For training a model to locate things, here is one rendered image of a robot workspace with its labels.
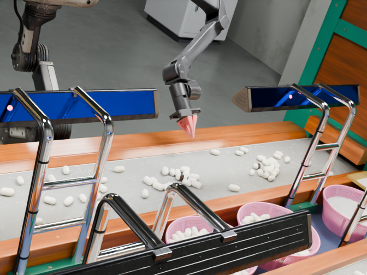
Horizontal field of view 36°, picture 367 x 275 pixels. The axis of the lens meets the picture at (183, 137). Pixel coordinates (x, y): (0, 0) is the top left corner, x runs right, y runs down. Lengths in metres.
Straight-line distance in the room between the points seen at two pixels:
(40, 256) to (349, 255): 0.92
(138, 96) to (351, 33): 1.23
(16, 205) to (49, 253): 0.20
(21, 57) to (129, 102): 0.75
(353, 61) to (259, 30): 3.97
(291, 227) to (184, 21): 4.86
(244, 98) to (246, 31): 4.81
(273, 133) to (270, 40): 3.86
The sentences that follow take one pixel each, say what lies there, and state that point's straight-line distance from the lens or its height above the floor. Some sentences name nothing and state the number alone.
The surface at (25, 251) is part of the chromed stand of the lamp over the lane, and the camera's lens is 1.36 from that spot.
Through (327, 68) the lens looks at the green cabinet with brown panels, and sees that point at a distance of 2.54.
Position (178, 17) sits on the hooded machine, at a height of 0.25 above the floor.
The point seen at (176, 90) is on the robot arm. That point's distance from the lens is 2.02.
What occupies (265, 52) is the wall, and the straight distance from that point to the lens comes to 6.28.
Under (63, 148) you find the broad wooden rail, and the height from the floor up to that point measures 0.76.
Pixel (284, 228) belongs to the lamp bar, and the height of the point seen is 1.10.
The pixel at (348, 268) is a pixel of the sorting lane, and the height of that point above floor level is 0.74.
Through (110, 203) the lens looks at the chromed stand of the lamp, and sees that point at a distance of 1.00.
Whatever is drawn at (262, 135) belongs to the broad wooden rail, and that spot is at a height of 0.76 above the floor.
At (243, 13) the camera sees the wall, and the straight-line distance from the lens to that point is 6.65.
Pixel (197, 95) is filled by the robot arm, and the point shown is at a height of 0.93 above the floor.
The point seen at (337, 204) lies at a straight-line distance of 2.16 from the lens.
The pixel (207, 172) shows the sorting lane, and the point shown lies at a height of 0.74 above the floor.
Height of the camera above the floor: 1.66
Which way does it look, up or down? 25 degrees down
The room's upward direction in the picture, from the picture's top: 18 degrees clockwise
